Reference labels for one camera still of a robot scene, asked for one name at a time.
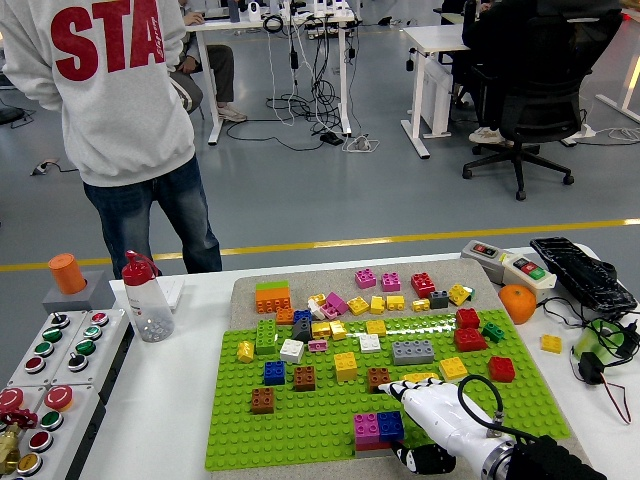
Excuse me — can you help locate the tall green brick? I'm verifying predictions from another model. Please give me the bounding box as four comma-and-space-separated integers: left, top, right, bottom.
254, 318, 278, 356

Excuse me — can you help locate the clear bottle red cap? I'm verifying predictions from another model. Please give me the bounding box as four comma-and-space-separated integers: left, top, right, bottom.
121, 250, 176, 344

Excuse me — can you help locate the tangled cable bundle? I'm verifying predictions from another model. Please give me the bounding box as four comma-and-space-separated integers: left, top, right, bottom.
224, 14, 361, 151

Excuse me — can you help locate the white wall switch panel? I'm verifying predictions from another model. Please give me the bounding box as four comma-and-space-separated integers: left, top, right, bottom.
158, 278, 186, 312

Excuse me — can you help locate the green studded baseplate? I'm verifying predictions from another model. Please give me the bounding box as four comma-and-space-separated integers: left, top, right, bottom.
203, 308, 572, 472

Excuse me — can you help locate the grey push-button box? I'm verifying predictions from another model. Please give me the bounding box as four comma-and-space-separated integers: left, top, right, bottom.
8, 310, 90, 387
49, 308, 135, 406

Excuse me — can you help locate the white desk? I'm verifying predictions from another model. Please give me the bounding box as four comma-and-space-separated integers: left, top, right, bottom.
187, 7, 362, 146
594, 9, 640, 126
399, 23, 474, 161

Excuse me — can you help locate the green tape roll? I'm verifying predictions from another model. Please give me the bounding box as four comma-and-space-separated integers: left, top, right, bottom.
572, 319, 626, 361

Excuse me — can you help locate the brass valve red handle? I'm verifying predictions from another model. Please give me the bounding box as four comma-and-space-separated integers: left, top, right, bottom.
0, 408, 39, 475

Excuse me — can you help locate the black power adapter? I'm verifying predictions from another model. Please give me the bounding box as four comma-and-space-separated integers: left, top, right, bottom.
578, 352, 607, 385

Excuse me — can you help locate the grey switch box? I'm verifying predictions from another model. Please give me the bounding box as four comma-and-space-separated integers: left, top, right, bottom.
460, 239, 516, 284

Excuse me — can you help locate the black wrapped keyboard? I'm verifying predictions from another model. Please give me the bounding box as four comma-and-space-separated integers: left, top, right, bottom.
529, 236, 638, 321

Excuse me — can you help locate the white switch box green button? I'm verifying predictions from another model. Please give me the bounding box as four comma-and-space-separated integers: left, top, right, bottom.
501, 252, 558, 302

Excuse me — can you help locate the seated person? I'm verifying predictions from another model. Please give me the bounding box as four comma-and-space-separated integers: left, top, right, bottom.
169, 0, 249, 126
449, 0, 624, 147

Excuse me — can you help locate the grey-brown mat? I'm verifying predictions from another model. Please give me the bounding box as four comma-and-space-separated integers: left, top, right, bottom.
208, 257, 599, 480

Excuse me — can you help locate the black office chair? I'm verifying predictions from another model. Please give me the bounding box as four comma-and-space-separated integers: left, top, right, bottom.
460, 9, 624, 202

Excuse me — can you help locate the long grey brick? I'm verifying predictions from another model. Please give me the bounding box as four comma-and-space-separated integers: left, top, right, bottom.
390, 339, 436, 367

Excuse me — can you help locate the thin red wire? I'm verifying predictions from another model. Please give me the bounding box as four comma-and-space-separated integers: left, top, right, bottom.
597, 369, 634, 426

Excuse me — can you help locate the orange fruit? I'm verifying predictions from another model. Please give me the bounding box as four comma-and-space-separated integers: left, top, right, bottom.
498, 283, 537, 325

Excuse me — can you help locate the grey emergency stop box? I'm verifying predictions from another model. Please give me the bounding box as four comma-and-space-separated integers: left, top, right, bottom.
0, 385, 51, 480
14, 383, 107, 480

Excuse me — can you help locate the black plug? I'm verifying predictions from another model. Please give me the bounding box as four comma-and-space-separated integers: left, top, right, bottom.
617, 319, 640, 357

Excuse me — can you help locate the large orange brick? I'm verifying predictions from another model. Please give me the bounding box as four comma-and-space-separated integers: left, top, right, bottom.
254, 288, 293, 315

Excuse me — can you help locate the grey floor socket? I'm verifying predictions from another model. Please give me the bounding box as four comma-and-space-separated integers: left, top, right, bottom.
29, 157, 61, 177

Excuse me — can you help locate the brown square brick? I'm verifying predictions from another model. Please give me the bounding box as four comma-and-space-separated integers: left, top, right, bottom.
250, 387, 277, 416
293, 366, 318, 392
367, 367, 393, 395

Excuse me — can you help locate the thin black cable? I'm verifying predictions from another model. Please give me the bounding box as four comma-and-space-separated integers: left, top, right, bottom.
541, 297, 589, 329

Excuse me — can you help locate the orange cylinder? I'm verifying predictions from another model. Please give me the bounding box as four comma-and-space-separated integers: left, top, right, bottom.
48, 253, 88, 295

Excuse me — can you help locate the standing person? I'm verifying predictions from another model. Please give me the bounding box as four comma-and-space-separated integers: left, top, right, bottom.
0, 0, 224, 275

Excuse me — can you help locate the white desk cabinet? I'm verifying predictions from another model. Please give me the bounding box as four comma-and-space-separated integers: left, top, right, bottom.
419, 55, 459, 136

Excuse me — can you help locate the grey square block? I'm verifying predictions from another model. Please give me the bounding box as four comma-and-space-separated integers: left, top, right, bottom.
41, 270, 116, 315

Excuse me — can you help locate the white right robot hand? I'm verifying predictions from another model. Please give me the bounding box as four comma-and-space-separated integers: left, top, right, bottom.
376, 378, 515, 475

